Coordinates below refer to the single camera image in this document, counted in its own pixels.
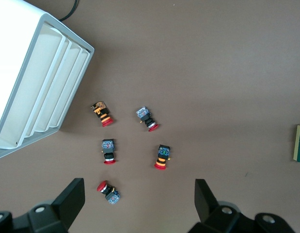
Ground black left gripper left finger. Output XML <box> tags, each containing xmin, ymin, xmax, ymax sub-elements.
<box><xmin>11</xmin><ymin>178</ymin><xmax>85</xmax><ymax>233</ymax></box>

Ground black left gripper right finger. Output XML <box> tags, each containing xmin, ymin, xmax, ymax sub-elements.
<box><xmin>188</xmin><ymin>179</ymin><xmax>256</xmax><ymax>233</ymax></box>

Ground red silver-ringed push button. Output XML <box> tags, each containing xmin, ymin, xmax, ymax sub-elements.
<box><xmin>135</xmin><ymin>106</ymin><xmax>161</xmax><ymax>133</ymax></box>
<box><xmin>96</xmin><ymin>180</ymin><xmax>121</xmax><ymax>206</ymax></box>
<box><xmin>100</xmin><ymin>138</ymin><xmax>117</xmax><ymax>166</ymax></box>

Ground red orange-ringed button black block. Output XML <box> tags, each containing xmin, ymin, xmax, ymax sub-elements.
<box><xmin>154</xmin><ymin>144</ymin><xmax>172</xmax><ymax>171</ymax></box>

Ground red button orange contact block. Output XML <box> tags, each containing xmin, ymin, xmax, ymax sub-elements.
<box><xmin>90</xmin><ymin>101</ymin><xmax>114</xmax><ymax>128</ymax></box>

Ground white slotted shelf box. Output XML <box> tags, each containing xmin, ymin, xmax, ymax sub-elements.
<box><xmin>0</xmin><ymin>0</ymin><xmax>95</xmax><ymax>161</ymax></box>

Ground black looped cable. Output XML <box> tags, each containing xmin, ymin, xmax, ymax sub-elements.
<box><xmin>59</xmin><ymin>0</ymin><xmax>80</xmax><ymax>22</ymax></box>

